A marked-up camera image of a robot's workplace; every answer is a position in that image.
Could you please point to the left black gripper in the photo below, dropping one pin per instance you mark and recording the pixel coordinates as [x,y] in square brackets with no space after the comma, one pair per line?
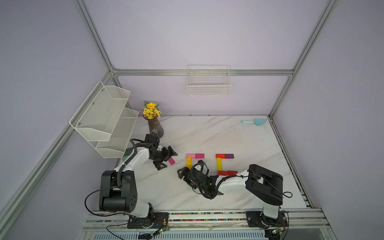
[166,155]

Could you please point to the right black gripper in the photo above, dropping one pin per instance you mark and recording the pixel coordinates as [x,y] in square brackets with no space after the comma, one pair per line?
[186,178]

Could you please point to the magenta block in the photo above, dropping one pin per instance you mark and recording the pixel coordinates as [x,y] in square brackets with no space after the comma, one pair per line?
[199,156]
[172,161]

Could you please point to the yellow large block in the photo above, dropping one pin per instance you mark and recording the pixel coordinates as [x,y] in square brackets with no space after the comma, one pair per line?
[189,163]

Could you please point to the light pink block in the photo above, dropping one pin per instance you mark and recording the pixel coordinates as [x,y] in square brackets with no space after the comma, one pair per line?
[190,156]

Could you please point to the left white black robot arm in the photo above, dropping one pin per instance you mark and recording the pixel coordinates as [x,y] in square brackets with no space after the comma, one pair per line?
[118,193]

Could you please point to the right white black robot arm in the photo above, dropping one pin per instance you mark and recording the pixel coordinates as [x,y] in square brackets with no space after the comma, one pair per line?
[260,182]

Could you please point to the dark glass vase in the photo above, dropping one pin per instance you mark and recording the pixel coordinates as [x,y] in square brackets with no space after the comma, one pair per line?
[155,127]

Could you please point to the yellow flower bouquet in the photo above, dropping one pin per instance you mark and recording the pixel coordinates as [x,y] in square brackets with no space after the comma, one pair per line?
[150,111]

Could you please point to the lower white mesh shelf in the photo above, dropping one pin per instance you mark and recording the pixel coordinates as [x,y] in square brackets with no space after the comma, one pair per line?
[119,140]

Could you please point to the white mesh shelf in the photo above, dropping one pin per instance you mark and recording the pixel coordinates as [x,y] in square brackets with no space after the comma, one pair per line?
[119,140]
[96,119]

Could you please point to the upper white mesh shelf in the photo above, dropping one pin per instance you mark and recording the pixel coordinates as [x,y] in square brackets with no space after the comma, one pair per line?
[96,119]

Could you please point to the teal scoop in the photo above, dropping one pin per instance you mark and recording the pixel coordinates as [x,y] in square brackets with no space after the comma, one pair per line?
[257,121]

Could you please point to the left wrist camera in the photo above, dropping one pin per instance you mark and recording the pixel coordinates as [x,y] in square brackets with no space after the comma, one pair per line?
[152,140]

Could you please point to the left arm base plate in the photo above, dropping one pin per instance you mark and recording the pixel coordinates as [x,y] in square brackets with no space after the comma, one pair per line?
[152,221]

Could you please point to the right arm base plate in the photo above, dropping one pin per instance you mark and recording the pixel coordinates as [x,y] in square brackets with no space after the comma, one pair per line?
[267,219]

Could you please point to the white wire wall basket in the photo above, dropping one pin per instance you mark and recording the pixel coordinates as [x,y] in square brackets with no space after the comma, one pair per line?
[209,80]

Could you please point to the aluminium front rail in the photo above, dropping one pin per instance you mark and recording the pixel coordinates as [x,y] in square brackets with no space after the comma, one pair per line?
[217,220]

